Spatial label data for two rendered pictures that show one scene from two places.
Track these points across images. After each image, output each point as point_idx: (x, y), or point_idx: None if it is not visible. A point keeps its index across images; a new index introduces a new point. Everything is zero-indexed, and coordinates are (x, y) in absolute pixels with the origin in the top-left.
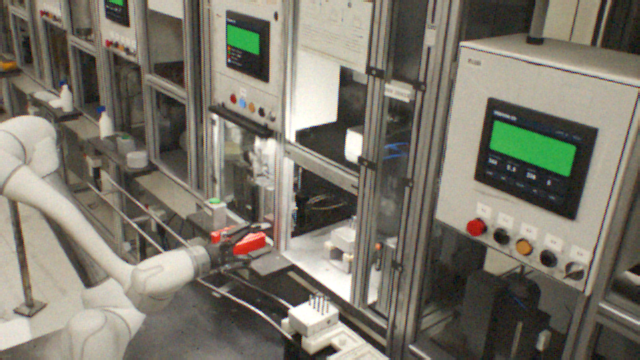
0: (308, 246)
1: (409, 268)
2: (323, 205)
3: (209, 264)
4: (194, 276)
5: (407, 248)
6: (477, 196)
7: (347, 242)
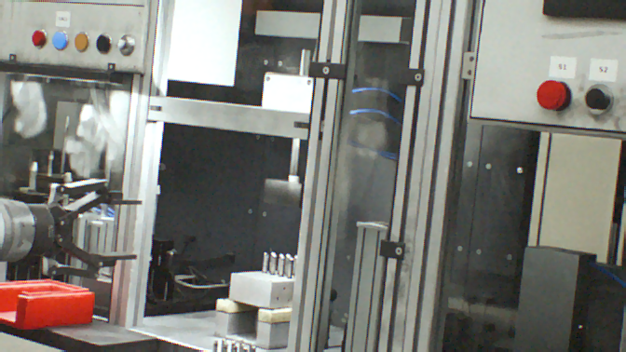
0: (177, 325)
1: (417, 243)
2: (187, 290)
3: (33, 229)
4: (4, 246)
5: (413, 205)
6: (549, 47)
7: (267, 284)
